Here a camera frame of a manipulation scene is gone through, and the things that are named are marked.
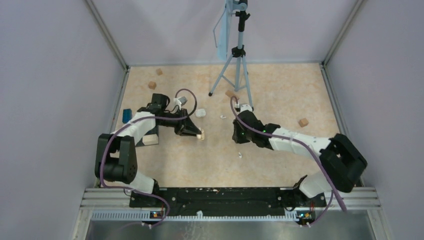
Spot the flat wooden block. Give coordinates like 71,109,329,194
225,90,238,99

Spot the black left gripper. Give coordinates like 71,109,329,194
158,107,201,136

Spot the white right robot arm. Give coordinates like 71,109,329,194
232,110,368,206

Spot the beige charging case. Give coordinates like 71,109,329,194
196,128,205,141

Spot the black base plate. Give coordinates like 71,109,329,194
129,187,327,217

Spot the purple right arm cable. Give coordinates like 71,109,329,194
230,96,348,213

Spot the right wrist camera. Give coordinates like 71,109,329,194
234,103,253,113

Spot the aluminium frame rail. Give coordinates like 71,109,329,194
79,187,382,222

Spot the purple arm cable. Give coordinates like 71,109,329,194
230,96,348,213
99,88,198,220

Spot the wooden cube block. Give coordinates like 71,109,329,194
298,118,309,128

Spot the light blue tripod stand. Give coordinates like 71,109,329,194
208,0,255,110

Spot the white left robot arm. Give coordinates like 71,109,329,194
94,93,205,207

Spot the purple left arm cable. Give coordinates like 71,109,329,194
99,88,198,220

